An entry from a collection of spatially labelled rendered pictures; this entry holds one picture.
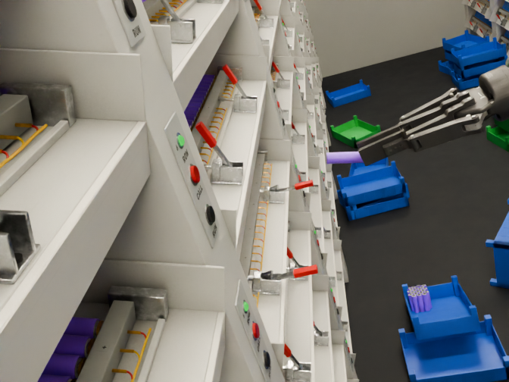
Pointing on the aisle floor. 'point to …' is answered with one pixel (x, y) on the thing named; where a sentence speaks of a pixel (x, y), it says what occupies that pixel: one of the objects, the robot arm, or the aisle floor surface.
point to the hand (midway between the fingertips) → (382, 145)
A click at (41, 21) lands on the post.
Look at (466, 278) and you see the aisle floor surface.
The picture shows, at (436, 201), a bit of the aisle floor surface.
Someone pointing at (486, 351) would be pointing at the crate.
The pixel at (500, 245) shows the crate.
